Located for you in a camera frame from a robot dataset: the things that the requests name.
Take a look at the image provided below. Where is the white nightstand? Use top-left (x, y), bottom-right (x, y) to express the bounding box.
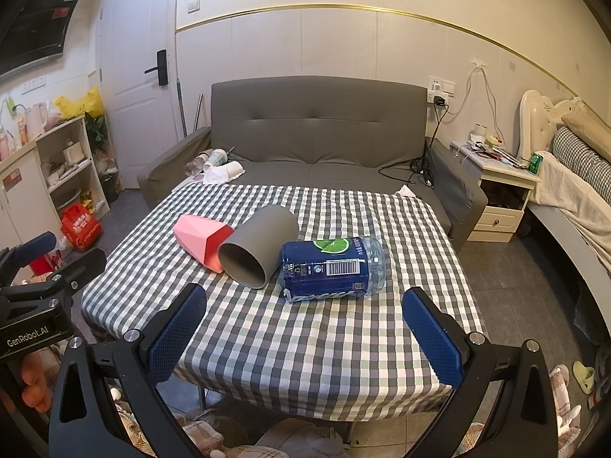
top-left (450, 140), bottom-right (542, 243)

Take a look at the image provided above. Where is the green mop stick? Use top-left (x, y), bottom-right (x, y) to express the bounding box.
top-left (174, 79), bottom-right (188, 139)

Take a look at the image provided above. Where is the grey cup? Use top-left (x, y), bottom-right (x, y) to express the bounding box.
top-left (218, 204), bottom-right (299, 290)

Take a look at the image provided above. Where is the white bed headboard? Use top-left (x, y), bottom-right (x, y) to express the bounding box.
top-left (518, 90), bottom-right (598, 165)

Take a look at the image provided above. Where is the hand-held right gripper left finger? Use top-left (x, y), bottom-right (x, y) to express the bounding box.
top-left (49, 283), bottom-right (208, 458)

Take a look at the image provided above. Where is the grey checkered tablecloth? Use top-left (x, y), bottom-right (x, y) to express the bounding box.
top-left (81, 184), bottom-right (488, 423)

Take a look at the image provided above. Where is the beige pillow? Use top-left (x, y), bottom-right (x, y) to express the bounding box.
top-left (561, 113), bottom-right (611, 164)

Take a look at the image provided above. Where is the white open shelf unit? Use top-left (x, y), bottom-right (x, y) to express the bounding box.
top-left (35, 114), bottom-right (111, 223)

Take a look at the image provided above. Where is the cream blanket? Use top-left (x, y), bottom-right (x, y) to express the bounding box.
top-left (533, 152), bottom-right (611, 288)

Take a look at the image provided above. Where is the grey sofa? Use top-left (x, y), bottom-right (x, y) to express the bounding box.
top-left (137, 76), bottom-right (488, 253)

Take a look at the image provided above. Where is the grey shoe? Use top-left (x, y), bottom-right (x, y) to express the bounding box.
top-left (258, 417), bottom-right (353, 458)

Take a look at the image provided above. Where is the pink faceted cup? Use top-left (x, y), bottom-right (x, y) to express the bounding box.
top-left (173, 214), bottom-right (235, 274)

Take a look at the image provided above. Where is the yellow plastic bag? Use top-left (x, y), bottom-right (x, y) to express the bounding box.
top-left (54, 87), bottom-right (105, 120)

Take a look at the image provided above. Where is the black door lock handle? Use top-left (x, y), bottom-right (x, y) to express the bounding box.
top-left (144, 49), bottom-right (169, 87)

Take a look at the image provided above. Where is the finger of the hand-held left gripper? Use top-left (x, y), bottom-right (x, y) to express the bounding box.
top-left (0, 232), bottom-right (58, 284)
top-left (31, 248), bottom-right (108, 297)

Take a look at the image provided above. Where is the plush slipper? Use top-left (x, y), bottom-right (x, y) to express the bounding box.
top-left (549, 365), bottom-right (582, 445)

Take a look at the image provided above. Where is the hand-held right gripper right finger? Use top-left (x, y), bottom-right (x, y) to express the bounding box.
top-left (402, 287), bottom-right (560, 458)

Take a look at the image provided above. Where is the white door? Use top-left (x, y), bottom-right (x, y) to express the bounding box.
top-left (95, 0), bottom-right (180, 190)

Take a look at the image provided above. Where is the blue label plastic bottle cup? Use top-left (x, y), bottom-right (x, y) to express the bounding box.
top-left (279, 236), bottom-right (385, 305)

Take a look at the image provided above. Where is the pale green slipper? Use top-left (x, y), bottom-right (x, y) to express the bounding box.
top-left (572, 361), bottom-right (596, 395)

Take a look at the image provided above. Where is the person's left hand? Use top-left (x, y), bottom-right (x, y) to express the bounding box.
top-left (0, 354), bottom-right (54, 415)

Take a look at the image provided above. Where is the red bag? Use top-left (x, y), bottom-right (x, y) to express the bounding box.
top-left (60, 203), bottom-right (104, 253)

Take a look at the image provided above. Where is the white cable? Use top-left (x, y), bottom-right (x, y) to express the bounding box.
top-left (448, 57), bottom-right (503, 140)

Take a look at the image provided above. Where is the black cable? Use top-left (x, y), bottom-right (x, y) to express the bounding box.
top-left (378, 104), bottom-right (448, 188)

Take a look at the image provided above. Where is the checkered pillow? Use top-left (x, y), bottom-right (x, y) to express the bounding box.
top-left (552, 126), bottom-right (611, 201)

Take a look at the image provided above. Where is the white wall outlet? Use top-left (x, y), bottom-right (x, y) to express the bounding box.
top-left (427, 76), bottom-right (456, 105)

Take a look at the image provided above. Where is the pink kettle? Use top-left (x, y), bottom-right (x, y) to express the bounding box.
top-left (24, 102), bottom-right (49, 135)

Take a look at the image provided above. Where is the black range hood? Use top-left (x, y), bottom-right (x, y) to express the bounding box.
top-left (0, 0), bottom-right (83, 82)

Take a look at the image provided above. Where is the white kitchen cabinet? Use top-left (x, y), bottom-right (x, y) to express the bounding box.
top-left (0, 140), bottom-right (49, 251)

